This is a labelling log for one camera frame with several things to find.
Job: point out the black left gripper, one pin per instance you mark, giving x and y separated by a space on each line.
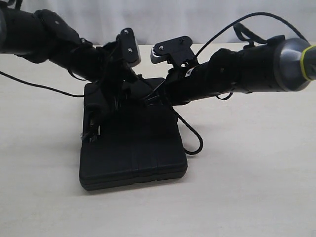
114 78

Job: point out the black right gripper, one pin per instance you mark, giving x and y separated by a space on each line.
184 85

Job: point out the black plastic carrying case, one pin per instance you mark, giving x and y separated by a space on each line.
135 144

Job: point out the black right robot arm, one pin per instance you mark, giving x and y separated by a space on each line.
279 65

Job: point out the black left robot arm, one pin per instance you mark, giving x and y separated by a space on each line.
44 36

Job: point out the white curtain backdrop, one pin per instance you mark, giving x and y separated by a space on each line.
99 21

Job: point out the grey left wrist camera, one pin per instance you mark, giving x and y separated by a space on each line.
128 47

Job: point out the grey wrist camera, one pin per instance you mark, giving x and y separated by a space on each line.
176 51
128 47

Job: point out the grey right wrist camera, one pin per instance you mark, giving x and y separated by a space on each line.
176 51

